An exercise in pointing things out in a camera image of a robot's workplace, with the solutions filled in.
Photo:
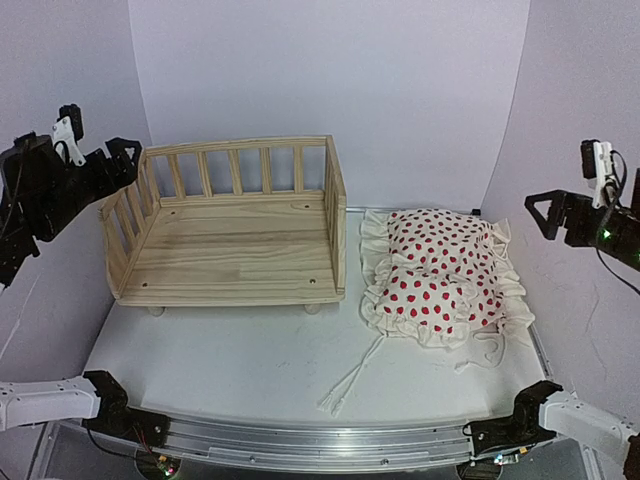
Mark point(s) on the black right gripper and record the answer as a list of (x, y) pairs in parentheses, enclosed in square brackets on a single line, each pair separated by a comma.
[(560, 201)]

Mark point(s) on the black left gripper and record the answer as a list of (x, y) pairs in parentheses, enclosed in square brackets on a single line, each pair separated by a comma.
[(126, 172)]

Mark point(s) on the strawberry print ruffled mattress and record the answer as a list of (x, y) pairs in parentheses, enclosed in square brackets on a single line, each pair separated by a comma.
[(450, 242)]

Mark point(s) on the wooden pet bed frame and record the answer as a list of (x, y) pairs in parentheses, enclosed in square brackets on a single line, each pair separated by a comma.
[(248, 222)]

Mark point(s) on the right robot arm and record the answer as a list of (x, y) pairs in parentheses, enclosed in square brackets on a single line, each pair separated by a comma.
[(545, 409)]

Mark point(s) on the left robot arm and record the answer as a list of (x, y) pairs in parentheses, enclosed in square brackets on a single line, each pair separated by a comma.
[(43, 192)]

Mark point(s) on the strawberry print small pillow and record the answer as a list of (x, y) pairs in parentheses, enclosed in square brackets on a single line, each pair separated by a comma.
[(437, 310)]

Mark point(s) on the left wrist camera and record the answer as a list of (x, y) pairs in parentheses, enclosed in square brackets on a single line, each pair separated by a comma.
[(67, 131)]

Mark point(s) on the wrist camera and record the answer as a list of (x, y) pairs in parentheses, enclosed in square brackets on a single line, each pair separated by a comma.
[(598, 168), (67, 131)]

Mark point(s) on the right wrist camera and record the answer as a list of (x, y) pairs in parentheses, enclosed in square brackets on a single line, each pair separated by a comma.
[(598, 168)]

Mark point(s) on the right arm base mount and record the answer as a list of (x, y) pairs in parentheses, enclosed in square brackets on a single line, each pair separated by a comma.
[(500, 432)]

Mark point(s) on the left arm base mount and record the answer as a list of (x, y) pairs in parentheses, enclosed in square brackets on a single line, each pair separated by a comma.
[(116, 418)]

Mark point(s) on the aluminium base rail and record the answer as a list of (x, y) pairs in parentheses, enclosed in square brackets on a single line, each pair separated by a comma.
[(316, 448)]

